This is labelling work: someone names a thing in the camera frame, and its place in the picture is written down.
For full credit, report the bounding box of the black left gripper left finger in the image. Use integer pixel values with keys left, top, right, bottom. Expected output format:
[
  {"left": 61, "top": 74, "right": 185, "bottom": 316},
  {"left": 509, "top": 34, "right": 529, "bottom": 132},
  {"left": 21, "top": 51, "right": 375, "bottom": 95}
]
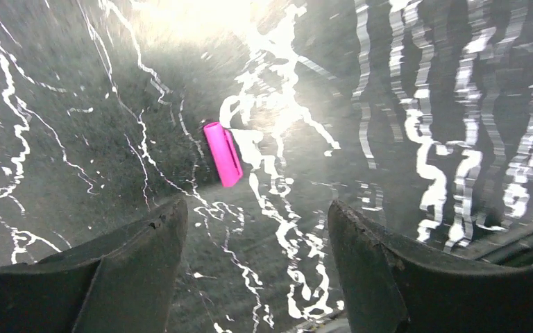
[{"left": 0, "top": 196, "right": 188, "bottom": 332}]

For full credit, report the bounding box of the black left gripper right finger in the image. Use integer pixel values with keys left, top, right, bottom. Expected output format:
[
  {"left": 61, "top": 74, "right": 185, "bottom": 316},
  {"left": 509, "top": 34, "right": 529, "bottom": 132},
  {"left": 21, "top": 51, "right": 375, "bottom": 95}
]
[{"left": 328, "top": 200, "right": 533, "bottom": 332}]

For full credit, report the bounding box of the magenta pen cap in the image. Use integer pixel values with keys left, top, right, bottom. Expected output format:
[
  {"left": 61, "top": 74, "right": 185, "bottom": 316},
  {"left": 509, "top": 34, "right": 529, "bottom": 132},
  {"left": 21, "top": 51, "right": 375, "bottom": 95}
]
[{"left": 203, "top": 122, "right": 243, "bottom": 187}]

